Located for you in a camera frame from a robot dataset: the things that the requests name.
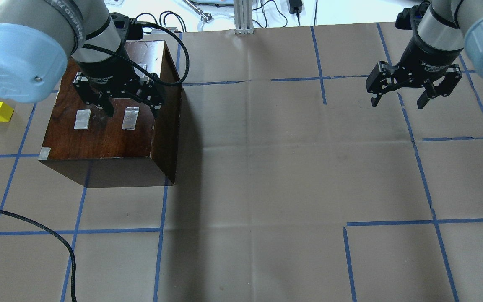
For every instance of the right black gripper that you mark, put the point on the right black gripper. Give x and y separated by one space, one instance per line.
427 57

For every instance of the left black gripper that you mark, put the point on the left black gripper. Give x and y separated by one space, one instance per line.
108 74

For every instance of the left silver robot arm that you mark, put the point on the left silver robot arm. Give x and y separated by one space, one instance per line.
38 37

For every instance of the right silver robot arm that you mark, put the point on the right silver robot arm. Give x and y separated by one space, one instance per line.
441 29

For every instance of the dark wooden drawer cabinet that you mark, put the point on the dark wooden drawer cabinet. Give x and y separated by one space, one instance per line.
130 149

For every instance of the black power adapter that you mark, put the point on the black power adapter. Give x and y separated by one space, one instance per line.
295 6

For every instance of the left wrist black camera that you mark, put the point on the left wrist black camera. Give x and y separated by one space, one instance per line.
128 28

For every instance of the wrist black camera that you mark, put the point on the wrist black camera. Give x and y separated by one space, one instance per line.
411 17
128 28

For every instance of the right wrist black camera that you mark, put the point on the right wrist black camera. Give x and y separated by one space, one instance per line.
411 17

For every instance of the aluminium frame post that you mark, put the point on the aluminium frame post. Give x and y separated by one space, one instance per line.
243 17

